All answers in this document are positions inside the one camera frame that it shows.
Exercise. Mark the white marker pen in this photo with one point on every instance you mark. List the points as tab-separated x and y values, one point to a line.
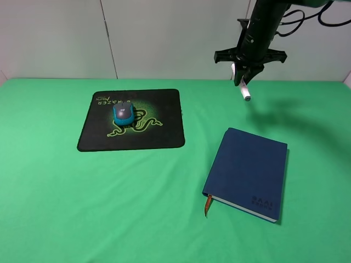
243	89

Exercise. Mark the dark blue notebook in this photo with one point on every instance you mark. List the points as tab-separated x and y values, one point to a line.
248	174

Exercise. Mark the orange bookmark ribbon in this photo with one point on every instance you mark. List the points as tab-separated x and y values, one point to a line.
207	205

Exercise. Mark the black green snake mouse pad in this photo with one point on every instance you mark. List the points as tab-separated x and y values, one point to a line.
158	121

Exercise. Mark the blue grey computer mouse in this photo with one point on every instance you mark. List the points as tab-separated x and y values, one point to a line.
123	113

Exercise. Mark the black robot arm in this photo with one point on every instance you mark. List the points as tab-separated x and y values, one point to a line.
265	22

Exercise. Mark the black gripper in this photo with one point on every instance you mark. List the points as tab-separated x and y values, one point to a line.
248	62

